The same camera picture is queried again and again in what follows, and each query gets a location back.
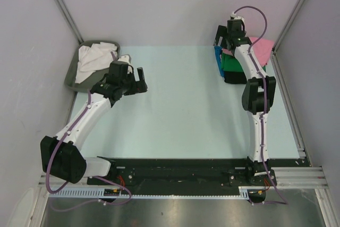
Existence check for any pink t shirt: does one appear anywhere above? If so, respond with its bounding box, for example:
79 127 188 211
222 38 274 68

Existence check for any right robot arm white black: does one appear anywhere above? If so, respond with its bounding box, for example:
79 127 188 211
214 17 276 163

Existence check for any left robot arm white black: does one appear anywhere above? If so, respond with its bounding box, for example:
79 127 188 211
40 60 148 184

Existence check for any blue folded t shirt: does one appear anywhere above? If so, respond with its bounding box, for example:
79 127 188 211
214 46 224 77

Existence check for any green folded t shirt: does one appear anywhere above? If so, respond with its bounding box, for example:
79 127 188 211
220 53 267 73

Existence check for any black folded t shirt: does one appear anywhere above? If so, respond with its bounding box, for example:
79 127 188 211
224 71 247 85

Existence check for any grey fabric basket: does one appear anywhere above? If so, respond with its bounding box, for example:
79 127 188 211
64 40 120 93

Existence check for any white t shirt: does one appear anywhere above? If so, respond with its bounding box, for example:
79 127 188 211
75 42 118 83

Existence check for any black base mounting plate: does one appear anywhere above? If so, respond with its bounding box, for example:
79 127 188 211
104 158 310 196

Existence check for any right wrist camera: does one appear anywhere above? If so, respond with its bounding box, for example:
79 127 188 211
230 12 245 22

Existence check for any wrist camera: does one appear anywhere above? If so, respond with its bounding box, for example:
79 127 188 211
118 54 133 74
230 12 245 22

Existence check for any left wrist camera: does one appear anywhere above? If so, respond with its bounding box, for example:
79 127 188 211
118 54 133 74

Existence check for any left aluminium frame post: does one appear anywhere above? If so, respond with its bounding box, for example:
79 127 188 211
54 0 84 44

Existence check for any aluminium frame post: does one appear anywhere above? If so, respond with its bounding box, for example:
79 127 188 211
54 0 84 44
272 0 306 53

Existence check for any right aluminium frame post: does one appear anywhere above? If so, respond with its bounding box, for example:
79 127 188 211
272 0 306 53

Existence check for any white slotted cable duct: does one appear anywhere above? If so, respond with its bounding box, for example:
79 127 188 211
46 186 268 200

